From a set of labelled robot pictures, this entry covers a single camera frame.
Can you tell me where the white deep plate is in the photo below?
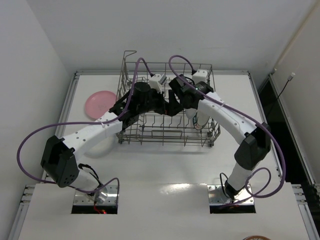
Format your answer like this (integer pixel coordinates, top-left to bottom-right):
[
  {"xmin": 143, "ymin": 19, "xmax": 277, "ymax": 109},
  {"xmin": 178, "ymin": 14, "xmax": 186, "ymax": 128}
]
[{"xmin": 185, "ymin": 108, "xmax": 197, "ymax": 126}]

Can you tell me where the white plate with green rim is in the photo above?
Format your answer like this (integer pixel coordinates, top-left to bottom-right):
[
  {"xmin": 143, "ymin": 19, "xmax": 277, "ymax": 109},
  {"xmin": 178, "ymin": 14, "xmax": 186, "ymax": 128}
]
[{"xmin": 192, "ymin": 112, "xmax": 210, "ymax": 130}]

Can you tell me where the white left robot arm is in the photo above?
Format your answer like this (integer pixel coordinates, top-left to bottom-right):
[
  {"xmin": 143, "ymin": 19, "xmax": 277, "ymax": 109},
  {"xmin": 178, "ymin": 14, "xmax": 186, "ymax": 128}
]
[{"xmin": 41, "ymin": 80, "xmax": 183, "ymax": 198}]

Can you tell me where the white plate under left arm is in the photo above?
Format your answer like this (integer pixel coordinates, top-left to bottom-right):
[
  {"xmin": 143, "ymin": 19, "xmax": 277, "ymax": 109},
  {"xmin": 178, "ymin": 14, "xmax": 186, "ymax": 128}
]
[{"xmin": 84, "ymin": 137, "xmax": 115, "ymax": 159}]

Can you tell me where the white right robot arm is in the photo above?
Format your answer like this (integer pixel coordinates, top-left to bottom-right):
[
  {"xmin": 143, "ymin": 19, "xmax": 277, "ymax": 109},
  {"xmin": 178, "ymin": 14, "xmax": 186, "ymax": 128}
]
[{"xmin": 169, "ymin": 77, "xmax": 271, "ymax": 200}]

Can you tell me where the pink plate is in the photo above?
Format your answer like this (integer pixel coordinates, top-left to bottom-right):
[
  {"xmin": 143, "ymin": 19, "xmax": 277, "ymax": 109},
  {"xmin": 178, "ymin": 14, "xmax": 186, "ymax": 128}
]
[{"xmin": 84, "ymin": 90, "xmax": 117, "ymax": 119}]

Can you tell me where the brown rimmed bowl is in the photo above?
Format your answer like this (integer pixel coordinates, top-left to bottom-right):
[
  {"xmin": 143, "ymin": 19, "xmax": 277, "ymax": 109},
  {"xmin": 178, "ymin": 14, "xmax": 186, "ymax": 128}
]
[{"xmin": 243, "ymin": 235, "xmax": 271, "ymax": 240}]

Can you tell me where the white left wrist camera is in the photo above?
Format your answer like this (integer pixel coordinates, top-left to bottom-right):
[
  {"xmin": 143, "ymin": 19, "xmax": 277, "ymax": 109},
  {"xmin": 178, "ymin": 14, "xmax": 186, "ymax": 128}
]
[{"xmin": 148, "ymin": 74, "xmax": 167, "ymax": 94}]

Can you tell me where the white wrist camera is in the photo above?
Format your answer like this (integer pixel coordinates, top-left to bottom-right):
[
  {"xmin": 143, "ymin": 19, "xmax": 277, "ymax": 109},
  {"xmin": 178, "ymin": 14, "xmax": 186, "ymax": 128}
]
[
  {"xmin": 191, "ymin": 69, "xmax": 208, "ymax": 84},
  {"xmin": 148, "ymin": 74, "xmax": 167, "ymax": 94}
]

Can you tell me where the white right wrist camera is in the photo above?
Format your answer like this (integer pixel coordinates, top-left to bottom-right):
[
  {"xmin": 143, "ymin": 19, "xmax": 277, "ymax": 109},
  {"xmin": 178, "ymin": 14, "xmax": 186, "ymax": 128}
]
[{"xmin": 191, "ymin": 69, "xmax": 208, "ymax": 84}]

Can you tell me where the metal wire dish rack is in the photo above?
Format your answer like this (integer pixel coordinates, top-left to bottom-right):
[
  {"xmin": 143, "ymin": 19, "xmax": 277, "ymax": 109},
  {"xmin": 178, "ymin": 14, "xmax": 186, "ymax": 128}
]
[{"xmin": 117, "ymin": 50, "xmax": 221, "ymax": 147}]

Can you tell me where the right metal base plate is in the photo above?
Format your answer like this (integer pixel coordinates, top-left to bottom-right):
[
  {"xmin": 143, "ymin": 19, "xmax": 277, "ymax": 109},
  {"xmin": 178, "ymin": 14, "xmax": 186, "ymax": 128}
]
[{"xmin": 207, "ymin": 184, "xmax": 255, "ymax": 207}]

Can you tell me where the metal base plate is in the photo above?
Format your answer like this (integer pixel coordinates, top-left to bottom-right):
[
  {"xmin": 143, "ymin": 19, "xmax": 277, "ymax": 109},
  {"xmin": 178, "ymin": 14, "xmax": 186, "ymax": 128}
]
[
  {"xmin": 207, "ymin": 184, "xmax": 255, "ymax": 207},
  {"xmin": 73, "ymin": 185, "xmax": 119, "ymax": 207}
]

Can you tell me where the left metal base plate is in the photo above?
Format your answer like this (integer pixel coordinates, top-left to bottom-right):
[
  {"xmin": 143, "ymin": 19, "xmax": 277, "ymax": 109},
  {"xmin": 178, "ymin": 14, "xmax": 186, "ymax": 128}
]
[{"xmin": 73, "ymin": 185, "xmax": 119, "ymax": 207}]

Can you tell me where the black cable with white plug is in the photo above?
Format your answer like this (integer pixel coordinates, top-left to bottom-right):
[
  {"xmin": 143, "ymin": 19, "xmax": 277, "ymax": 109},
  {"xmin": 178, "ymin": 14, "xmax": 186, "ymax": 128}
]
[{"xmin": 264, "ymin": 72, "xmax": 296, "ymax": 118}]

